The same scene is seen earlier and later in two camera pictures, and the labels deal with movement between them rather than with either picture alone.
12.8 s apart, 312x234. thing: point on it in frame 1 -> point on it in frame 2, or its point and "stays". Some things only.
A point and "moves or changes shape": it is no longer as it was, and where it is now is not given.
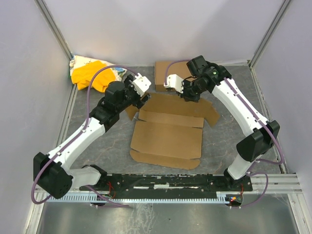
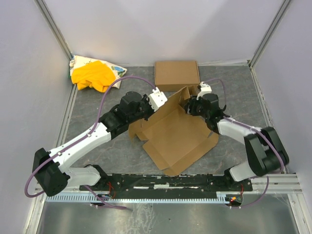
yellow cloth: x=82 y=75 stays
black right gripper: x=188 y=93 -> x=191 y=107
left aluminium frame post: x=54 y=28 stays
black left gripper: x=140 y=99 -> x=148 y=110
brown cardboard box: x=168 y=132 moves or changes shape
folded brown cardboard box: x=180 y=68 stays
